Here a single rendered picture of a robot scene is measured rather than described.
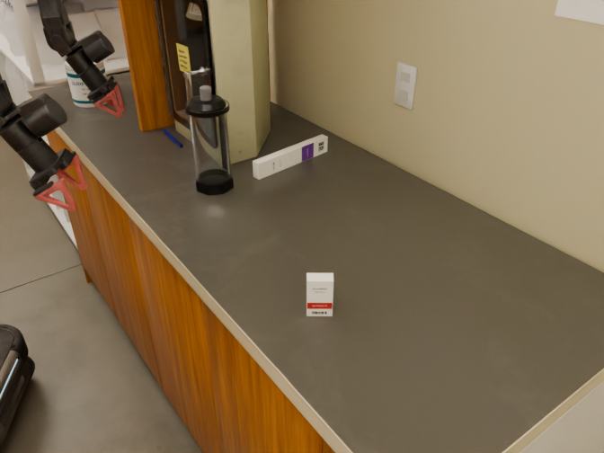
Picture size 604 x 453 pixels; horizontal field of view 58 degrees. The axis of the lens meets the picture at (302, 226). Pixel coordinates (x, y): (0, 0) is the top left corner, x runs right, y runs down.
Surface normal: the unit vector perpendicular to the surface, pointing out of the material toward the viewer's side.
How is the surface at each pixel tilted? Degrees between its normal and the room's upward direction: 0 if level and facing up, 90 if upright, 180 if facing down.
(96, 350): 0
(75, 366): 0
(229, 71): 90
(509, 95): 90
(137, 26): 90
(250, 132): 90
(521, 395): 0
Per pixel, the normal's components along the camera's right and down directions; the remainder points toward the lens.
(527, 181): -0.81, 0.32
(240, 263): 0.00, -0.84
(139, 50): 0.59, 0.44
